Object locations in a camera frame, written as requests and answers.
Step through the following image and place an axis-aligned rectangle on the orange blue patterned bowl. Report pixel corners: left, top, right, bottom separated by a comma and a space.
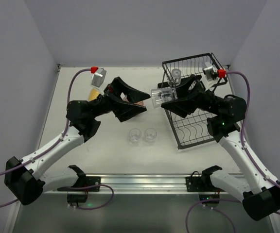
123, 96, 144, 106

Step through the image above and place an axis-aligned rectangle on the clear glass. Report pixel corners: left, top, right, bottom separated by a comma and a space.
169, 68, 181, 86
144, 128, 158, 145
151, 87, 177, 108
128, 128, 142, 144

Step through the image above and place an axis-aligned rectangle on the yellow panda plate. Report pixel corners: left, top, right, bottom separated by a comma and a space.
88, 88, 101, 101

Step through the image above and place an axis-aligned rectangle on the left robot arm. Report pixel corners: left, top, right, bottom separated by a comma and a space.
4, 77, 150, 205

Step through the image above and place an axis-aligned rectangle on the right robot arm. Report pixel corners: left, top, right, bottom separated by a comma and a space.
156, 75, 280, 221

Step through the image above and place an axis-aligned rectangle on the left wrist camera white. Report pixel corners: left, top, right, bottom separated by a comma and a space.
90, 67, 106, 88

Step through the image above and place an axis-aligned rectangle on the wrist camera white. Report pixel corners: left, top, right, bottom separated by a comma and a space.
202, 62, 226, 85
90, 67, 106, 88

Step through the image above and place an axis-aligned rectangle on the black wire dish rack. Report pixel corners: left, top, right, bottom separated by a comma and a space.
157, 52, 242, 150

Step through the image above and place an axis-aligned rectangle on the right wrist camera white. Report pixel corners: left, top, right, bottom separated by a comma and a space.
202, 62, 226, 85

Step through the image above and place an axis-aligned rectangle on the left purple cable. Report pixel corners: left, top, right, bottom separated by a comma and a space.
0, 68, 114, 211

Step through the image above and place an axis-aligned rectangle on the purple cable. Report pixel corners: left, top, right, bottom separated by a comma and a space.
0, 68, 114, 211
186, 71, 280, 233

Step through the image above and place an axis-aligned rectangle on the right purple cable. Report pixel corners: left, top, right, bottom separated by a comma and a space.
186, 71, 280, 233

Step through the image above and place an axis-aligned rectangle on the aluminium mounting rail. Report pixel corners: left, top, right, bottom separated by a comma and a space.
41, 171, 215, 195

